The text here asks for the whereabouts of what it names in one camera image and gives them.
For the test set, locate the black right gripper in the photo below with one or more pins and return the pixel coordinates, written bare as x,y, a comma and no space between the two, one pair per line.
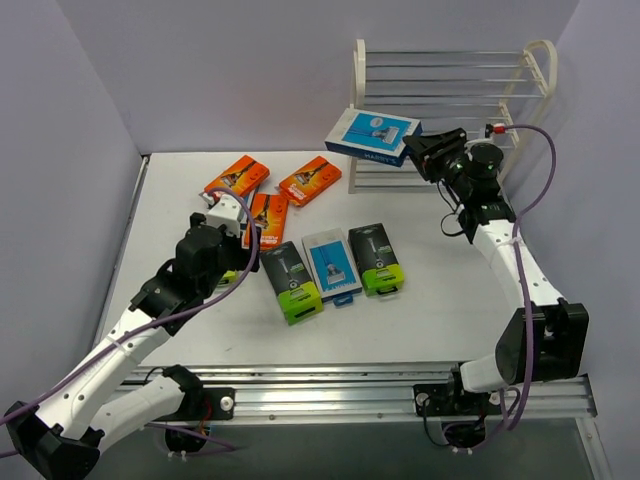
435,158

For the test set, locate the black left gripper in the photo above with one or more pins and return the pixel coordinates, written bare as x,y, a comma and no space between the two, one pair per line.
239,255

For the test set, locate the blue white Harry's razor box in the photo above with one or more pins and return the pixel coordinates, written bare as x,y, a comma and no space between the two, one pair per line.
332,266

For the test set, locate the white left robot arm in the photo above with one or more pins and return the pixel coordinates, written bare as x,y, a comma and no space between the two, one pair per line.
63,435

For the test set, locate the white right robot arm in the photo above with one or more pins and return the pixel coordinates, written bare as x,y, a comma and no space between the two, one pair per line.
544,339

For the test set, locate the black green razor box left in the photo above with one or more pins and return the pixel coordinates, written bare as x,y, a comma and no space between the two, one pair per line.
228,278

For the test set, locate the black green razor box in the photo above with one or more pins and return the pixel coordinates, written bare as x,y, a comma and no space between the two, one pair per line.
293,285
228,278
376,262

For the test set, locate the orange Gillette razor box middle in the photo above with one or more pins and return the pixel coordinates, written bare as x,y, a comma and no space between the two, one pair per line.
269,212

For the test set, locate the orange gillette razor box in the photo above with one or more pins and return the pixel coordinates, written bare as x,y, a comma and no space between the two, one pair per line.
309,181
242,177
269,212

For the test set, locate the orange Gillette razor box left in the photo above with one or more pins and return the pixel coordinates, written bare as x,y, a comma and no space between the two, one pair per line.
242,177

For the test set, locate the black green razor box centre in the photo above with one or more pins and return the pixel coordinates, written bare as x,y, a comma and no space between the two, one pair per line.
293,285

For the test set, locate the black green razor box right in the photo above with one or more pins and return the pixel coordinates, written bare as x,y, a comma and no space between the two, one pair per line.
376,262

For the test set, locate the orange Gillette razor box right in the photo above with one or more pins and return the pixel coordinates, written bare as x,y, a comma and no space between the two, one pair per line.
309,181

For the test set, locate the cream metal wire shelf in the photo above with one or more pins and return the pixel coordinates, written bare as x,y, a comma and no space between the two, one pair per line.
460,88

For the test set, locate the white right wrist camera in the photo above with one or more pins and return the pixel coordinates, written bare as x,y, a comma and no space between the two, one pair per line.
490,132

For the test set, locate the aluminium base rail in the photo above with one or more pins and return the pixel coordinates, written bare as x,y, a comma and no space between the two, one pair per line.
363,393

